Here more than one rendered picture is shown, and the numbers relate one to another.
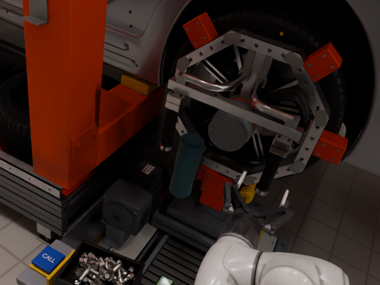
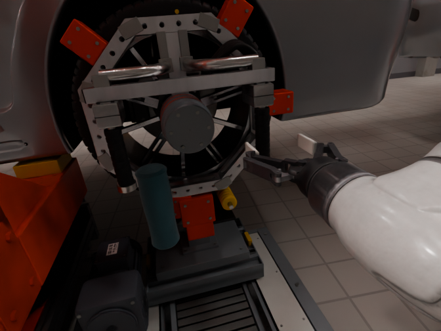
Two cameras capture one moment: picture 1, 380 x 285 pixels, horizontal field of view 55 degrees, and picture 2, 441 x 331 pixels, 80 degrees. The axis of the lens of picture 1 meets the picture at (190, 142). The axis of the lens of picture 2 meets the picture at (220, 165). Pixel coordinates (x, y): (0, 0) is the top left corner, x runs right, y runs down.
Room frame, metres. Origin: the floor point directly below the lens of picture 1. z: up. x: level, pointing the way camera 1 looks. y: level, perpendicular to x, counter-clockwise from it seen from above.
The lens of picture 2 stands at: (0.37, 0.14, 1.03)
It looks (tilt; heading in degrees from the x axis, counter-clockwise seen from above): 24 degrees down; 332
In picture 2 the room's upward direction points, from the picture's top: 5 degrees counter-clockwise
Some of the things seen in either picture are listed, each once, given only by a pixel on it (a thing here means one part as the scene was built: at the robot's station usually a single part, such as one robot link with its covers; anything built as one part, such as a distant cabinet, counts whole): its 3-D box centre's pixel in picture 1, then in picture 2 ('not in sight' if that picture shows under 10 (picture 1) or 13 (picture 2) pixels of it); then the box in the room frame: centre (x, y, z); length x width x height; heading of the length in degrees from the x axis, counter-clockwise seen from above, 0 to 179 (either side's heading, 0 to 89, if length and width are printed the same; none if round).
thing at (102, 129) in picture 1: (120, 96); (25, 186); (1.31, 0.33, 0.69); 0.52 x 0.17 x 0.35; 163
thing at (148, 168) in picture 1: (141, 198); (124, 287); (1.19, 0.15, 0.26); 0.42 x 0.18 x 0.35; 163
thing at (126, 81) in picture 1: (142, 80); (44, 162); (1.47, 0.28, 0.70); 0.14 x 0.14 x 0.05; 73
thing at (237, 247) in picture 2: (221, 191); (195, 222); (1.30, -0.20, 0.32); 0.40 x 0.30 x 0.28; 73
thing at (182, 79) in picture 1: (217, 66); (135, 56); (1.05, -0.03, 1.03); 0.19 x 0.18 x 0.11; 163
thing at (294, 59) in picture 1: (242, 112); (182, 115); (1.14, -0.16, 0.85); 0.54 x 0.07 x 0.54; 73
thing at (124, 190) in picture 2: (169, 128); (119, 158); (0.97, 0.07, 0.83); 0.04 x 0.04 x 0.16
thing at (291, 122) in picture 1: (278, 89); (216, 48); (1.00, -0.22, 1.03); 0.19 x 0.18 x 0.11; 163
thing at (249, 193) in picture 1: (253, 180); (222, 188); (1.20, -0.30, 0.51); 0.29 x 0.06 x 0.06; 163
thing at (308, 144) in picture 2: (283, 201); (306, 144); (0.76, -0.29, 0.82); 0.07 x 0.01 x 0.03; 163
